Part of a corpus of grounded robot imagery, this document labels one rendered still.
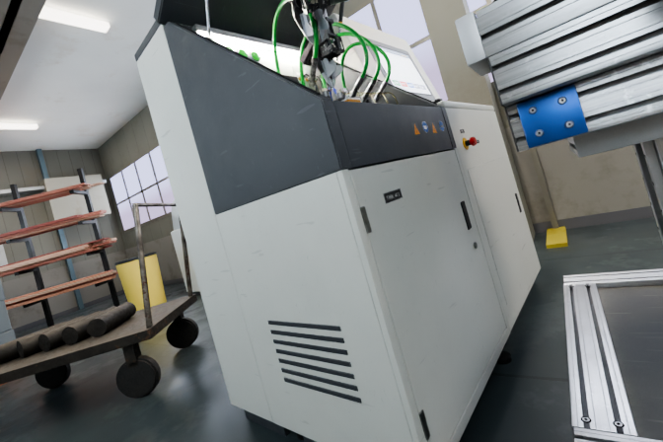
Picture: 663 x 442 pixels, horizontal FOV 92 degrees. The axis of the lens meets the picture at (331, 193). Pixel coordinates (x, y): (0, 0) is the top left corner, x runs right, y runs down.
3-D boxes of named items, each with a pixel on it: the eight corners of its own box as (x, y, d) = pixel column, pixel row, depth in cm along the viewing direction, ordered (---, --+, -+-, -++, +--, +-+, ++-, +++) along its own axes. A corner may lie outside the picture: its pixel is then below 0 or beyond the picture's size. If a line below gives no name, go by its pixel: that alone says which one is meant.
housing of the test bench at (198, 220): (278, 443, 107) (159, 13, 109) (235, 421, 126) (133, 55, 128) (442, 283, 211) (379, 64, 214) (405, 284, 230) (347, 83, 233)
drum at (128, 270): (160, 305, 425) (146, 254, 426) (178, 304, 397) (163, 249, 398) (123, 321, 389) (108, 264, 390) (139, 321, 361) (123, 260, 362)
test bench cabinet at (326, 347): (443, 528, 68) (340, 170, 69) (278, 444, 107) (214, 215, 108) (516, 350, 121) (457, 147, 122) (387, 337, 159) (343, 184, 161)
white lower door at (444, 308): (437, 472, 70) (350, 169, 71) (427, 468, 72) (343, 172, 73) (508, 328, 118) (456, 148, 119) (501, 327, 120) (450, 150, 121)
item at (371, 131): (352, 167, 73) (332, 100, 73) (338, 173, 76) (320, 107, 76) (453, 148, 119) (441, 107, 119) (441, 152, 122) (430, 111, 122)
